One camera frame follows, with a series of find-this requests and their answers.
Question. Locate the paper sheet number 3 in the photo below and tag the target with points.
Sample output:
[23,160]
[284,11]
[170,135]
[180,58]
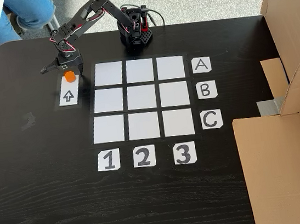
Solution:
[184,153]

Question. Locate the round orange token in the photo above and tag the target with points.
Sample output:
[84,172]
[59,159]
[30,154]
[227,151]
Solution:
[69,76]

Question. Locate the clear tape scraps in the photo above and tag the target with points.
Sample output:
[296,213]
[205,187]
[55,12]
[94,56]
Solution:
[28,121]

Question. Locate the brown cardboard box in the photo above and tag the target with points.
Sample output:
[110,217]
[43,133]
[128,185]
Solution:
[279,169]

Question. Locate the seated person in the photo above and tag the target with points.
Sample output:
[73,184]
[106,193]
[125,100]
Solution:
[28,9]

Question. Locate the paper sheet number 2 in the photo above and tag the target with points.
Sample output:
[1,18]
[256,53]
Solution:
[144,156]

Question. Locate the grey duct tape strip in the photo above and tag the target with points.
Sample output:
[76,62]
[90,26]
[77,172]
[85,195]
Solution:
[268,107]

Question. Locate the white nine-square grid sheet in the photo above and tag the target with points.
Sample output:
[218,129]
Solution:
[141,98]

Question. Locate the paper sheet number 1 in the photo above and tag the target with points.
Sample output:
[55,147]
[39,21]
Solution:
[108,160]

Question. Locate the white arrow paper sheet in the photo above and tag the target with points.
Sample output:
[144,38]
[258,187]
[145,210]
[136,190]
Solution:
[68,96]

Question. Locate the red black clamp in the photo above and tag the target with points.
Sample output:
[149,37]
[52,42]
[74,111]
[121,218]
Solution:
[144,21]

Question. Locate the paper sheet letter A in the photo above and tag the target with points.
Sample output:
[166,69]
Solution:
[201,65]

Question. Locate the paper sheet letter C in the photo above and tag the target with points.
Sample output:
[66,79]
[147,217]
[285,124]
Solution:
[211,119]

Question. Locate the white chair leg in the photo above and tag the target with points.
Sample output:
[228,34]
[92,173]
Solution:
[53,22]

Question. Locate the paper sheet letter B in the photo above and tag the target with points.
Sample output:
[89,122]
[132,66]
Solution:
[206,90]

